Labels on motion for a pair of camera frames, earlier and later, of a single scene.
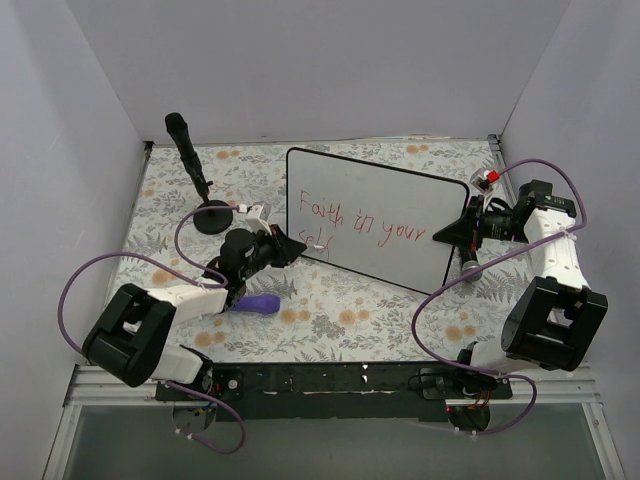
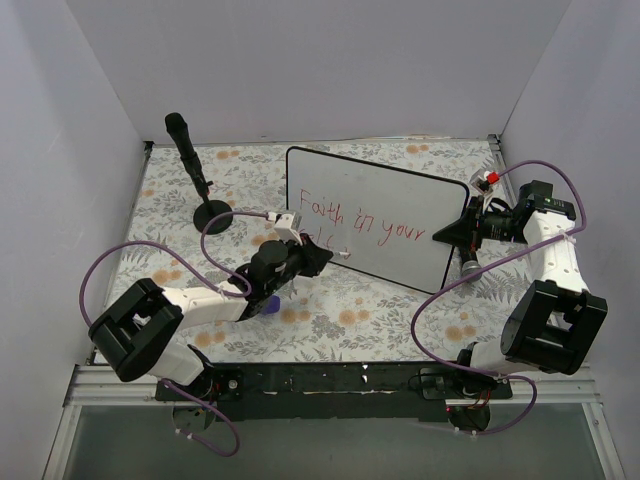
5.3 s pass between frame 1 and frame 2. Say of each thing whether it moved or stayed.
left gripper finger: moved
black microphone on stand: stayed
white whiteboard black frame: stayed
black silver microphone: stayed
